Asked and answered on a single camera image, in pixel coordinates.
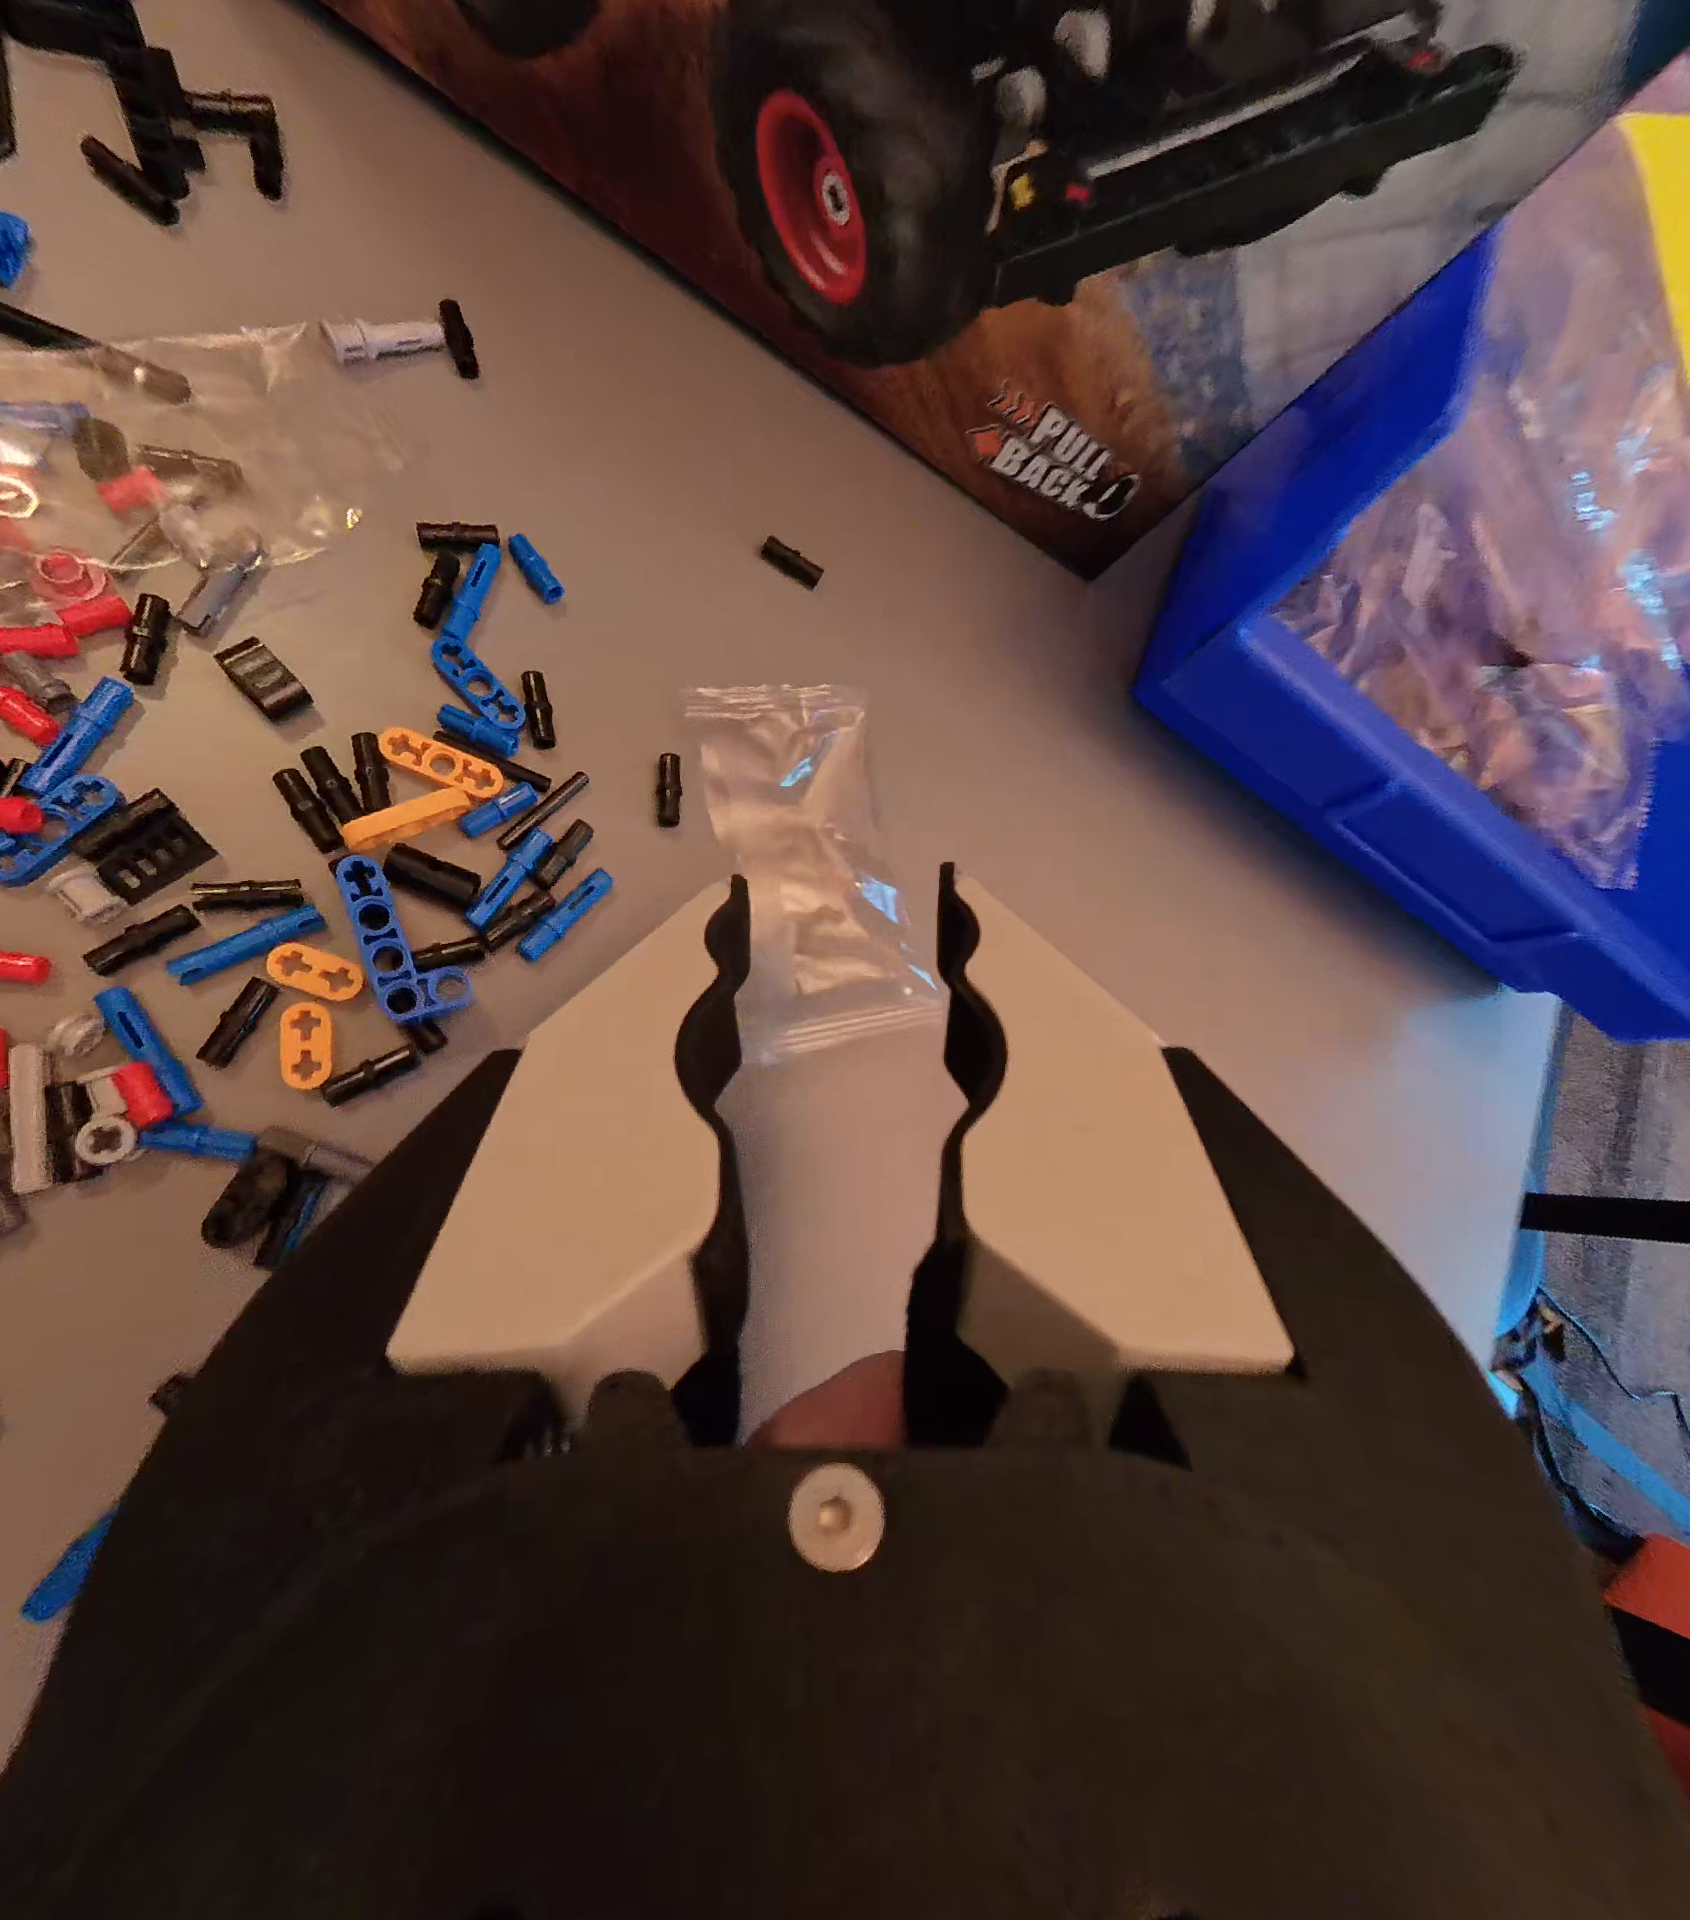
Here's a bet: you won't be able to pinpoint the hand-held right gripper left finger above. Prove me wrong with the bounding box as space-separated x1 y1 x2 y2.
384 874 757 1445

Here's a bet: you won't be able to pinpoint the pile of small toy pins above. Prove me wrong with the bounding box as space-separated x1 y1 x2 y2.
0 516 622 1278

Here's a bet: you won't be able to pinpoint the crumpled clear plastic bags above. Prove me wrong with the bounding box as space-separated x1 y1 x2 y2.
1264 60 1690 887

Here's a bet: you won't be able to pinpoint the grey desk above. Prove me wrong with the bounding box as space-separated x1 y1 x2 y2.
0 0 1559 1878

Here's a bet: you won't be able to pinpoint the blue plastic bin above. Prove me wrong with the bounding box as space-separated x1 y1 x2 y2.
1130 29 1690 1044

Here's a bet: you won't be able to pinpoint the clear bag with pieces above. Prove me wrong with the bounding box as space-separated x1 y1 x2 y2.
0 322 368 647

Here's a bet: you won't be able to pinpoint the grey pin with black end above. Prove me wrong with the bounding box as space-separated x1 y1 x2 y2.
320 299 482 379

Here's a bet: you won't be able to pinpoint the black grille tile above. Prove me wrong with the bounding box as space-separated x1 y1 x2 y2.
71 786 220 901

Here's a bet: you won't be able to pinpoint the toy truck set box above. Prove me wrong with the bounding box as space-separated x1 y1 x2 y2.
320 0 1690 584

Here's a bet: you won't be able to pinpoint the small clear bag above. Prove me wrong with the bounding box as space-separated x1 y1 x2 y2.
679 681 950 1069

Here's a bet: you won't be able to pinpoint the long black toy axle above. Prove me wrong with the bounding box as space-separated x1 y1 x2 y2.
0 251 193 404

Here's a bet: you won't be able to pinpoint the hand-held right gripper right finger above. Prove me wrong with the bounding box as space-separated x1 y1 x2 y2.
902 862 1299 1445

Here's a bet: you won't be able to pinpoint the black toy steering linkage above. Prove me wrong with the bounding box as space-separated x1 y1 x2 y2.
80 44 290 227

